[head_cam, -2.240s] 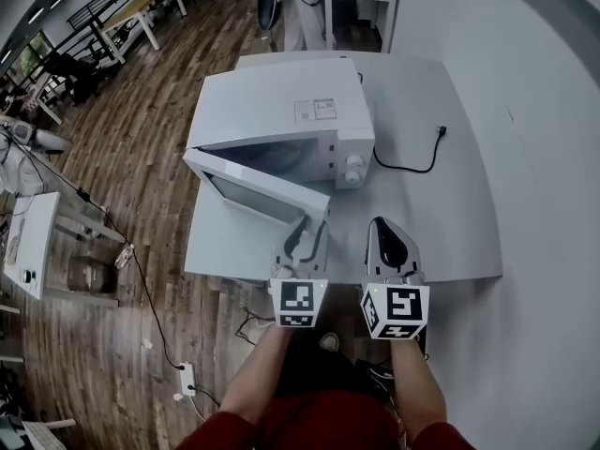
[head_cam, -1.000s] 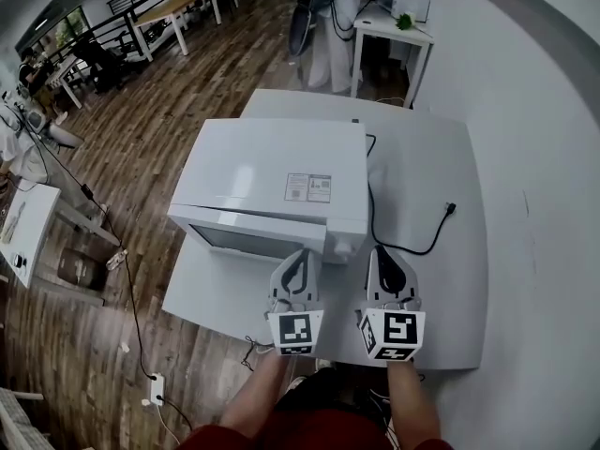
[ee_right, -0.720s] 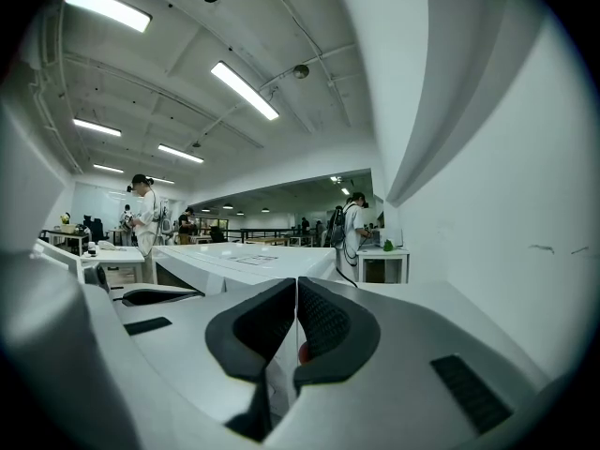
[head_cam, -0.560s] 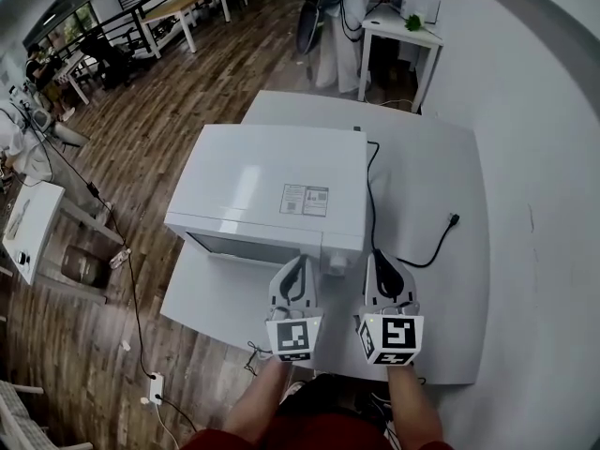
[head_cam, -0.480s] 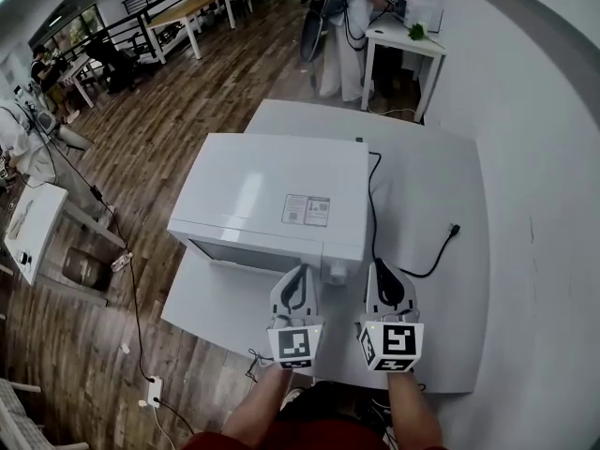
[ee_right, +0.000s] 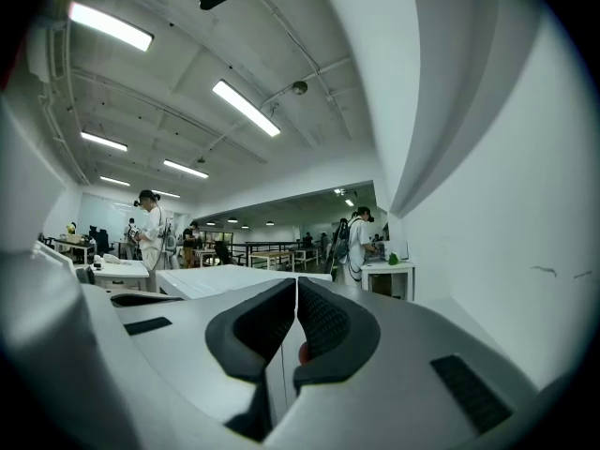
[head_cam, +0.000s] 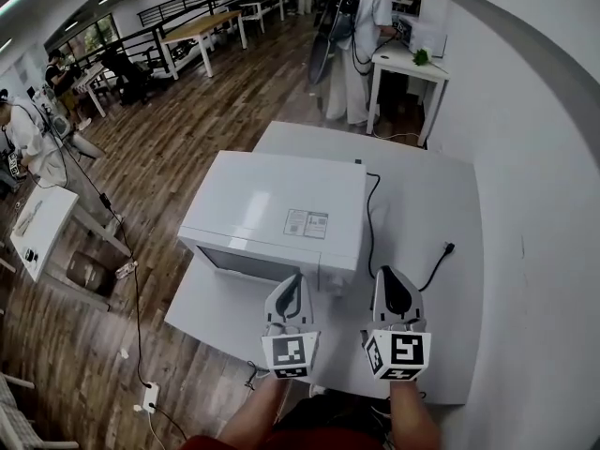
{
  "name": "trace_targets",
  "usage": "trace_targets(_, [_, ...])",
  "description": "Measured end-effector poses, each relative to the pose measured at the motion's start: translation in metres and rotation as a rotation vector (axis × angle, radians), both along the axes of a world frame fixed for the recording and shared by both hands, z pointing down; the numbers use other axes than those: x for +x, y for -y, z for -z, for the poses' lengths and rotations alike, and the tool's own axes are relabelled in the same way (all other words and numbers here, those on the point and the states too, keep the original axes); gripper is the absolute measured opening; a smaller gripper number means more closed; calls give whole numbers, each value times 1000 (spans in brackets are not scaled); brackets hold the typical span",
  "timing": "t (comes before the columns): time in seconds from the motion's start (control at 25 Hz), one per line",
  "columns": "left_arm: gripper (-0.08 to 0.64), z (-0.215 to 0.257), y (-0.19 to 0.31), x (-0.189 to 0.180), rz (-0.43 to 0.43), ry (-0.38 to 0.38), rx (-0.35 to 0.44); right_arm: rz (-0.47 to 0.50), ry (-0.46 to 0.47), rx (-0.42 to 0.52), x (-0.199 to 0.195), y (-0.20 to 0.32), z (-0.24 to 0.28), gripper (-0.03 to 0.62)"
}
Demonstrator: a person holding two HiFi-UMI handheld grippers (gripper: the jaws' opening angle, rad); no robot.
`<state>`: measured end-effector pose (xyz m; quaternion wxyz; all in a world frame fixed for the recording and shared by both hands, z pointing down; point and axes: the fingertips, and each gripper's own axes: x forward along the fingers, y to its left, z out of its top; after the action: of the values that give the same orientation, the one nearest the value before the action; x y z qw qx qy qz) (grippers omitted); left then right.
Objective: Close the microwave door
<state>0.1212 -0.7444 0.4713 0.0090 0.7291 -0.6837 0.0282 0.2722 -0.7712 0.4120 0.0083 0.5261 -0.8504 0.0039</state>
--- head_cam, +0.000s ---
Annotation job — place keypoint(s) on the person's right forearm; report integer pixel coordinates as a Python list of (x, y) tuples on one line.
[(412, 415)]

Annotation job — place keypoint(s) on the white microwave door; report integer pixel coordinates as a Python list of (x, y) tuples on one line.
[(244, 260)]

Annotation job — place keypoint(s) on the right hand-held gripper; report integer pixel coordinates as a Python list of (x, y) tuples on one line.
[(403, 352)]

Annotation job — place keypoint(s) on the white microwave oven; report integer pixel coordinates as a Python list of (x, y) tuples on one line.
[(426, 35), (262, 195)]

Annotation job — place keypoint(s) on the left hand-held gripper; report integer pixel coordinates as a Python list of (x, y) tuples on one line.
[(290, 352)]

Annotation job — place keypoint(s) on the person's left forearm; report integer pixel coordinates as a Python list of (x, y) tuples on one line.
[(253, 415)]

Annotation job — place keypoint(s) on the glass window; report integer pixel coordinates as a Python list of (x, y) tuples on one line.
[(94, 35)]

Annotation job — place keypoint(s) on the grey printed sticker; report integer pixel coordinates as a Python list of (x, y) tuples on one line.
[(307, 223)]

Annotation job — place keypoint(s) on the brown cardboard box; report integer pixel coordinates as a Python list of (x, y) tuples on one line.
[(89, 274)]

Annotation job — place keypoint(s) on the white frame bench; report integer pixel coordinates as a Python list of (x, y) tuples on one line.
[(260, 5)]

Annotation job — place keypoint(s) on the checkered cushion chair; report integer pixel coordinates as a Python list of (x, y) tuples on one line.
[(11, 415)]

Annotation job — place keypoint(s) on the black metal railing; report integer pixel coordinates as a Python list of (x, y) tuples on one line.
[(178, 7)]

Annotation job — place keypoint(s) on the wooden top table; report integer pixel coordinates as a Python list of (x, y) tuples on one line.
[(201, 25)]

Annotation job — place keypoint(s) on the clear plastic bottle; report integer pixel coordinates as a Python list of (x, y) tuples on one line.
[(126, 270)]

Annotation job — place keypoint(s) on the white table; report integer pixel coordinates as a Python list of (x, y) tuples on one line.
[(398, 64), (51, 223), (91, 75)]

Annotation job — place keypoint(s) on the person's red shirt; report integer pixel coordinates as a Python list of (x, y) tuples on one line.
[(197, 443)]

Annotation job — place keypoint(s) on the white power strip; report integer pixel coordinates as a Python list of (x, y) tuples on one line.
[(151, 396)]

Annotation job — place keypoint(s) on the person's black trousers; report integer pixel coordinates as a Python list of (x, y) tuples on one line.
[(328, 413)]

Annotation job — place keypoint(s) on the black backpack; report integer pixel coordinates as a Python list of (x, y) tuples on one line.
[(342, 12)]

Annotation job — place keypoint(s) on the small black device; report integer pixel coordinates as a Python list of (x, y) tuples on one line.
[(30, 256)]

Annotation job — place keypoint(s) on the person's left shoe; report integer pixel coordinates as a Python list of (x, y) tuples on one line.
[(318, 390)]

